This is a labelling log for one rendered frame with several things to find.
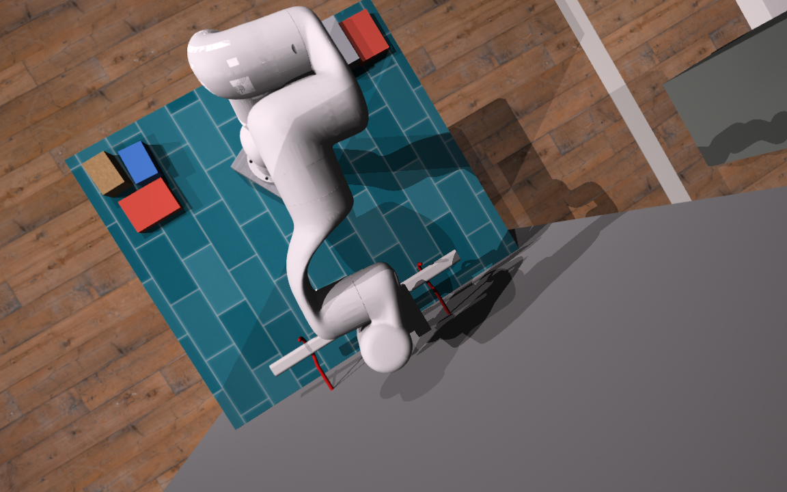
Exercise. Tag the blue box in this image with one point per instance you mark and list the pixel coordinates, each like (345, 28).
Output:
(141, 163)

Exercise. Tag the tan cardboard box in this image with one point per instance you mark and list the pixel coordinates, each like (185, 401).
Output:
(107, 174)

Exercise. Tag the red rectangular block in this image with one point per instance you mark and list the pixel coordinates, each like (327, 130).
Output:
(364, 36)
(150, 205)

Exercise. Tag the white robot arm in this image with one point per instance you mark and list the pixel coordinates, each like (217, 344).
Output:
(289, 134)

